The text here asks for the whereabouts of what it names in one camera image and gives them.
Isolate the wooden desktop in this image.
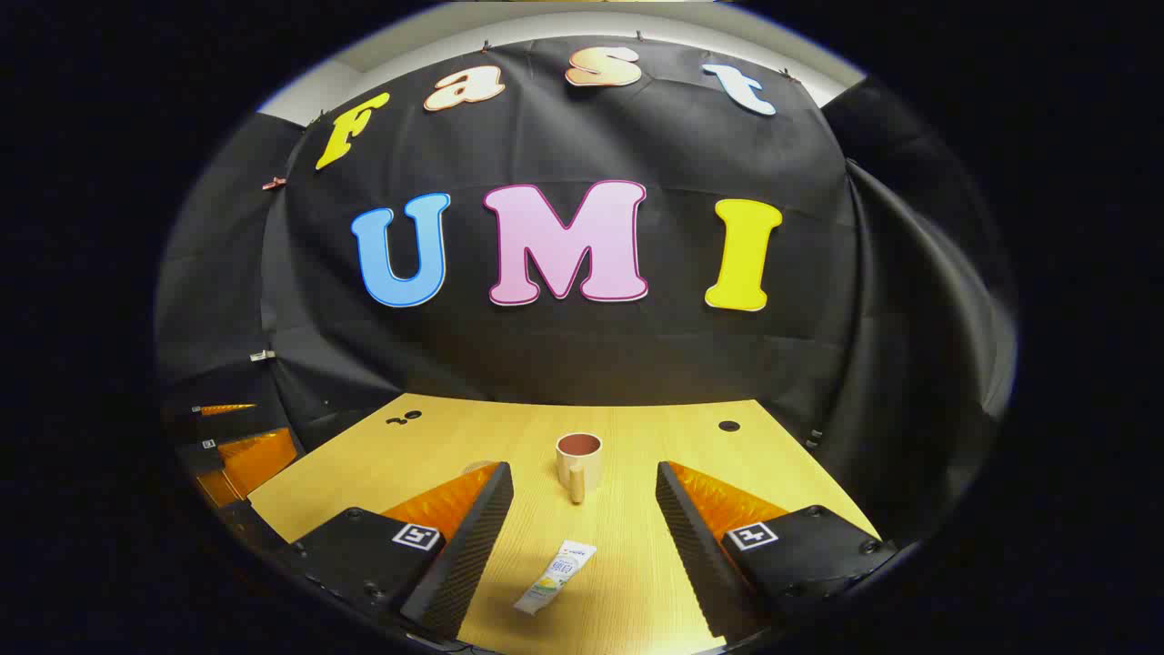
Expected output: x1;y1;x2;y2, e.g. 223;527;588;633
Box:
247;393;881;655

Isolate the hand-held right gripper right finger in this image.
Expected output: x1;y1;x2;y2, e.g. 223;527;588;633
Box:
656;460;897;642

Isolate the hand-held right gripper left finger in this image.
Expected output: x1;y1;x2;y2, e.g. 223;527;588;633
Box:
289;461;515;640

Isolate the white toothpaste tube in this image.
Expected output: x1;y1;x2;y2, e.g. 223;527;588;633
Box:
513;539;598;617

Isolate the beige cup with handle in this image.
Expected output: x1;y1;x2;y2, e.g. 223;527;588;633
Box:
557;433;604;504

